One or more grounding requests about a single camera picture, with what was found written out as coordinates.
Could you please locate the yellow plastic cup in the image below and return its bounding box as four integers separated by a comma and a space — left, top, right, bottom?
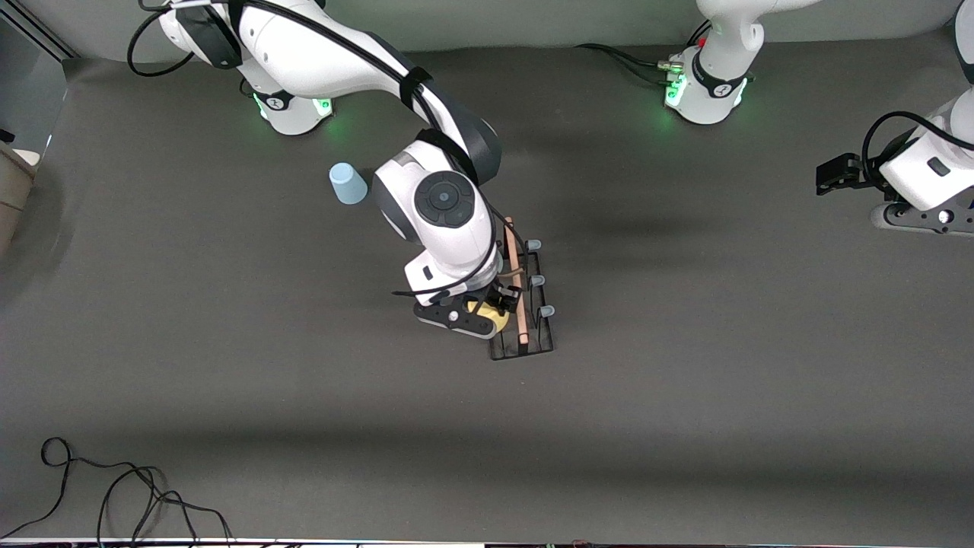
466, 299, 510, 334

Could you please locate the black wire cup holder rack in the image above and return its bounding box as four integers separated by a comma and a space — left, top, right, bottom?
487, 215, 557, 363

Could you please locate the light blue plastic cup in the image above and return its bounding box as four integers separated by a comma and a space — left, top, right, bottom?
328, 161, 370, 207

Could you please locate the dark grey table cloth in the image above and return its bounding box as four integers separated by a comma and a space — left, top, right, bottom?
0, 30, 974, 546

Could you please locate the black left arm base cable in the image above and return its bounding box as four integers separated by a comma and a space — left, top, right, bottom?
575, 21, 713, 87

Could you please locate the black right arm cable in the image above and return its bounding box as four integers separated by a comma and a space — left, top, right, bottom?
125, 0, 527, 300

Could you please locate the thin black loose cable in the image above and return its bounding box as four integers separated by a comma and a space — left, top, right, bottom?
0, 436, 234, 543

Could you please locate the black frame bar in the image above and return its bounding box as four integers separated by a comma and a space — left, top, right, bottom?
12, 0, 78, 62

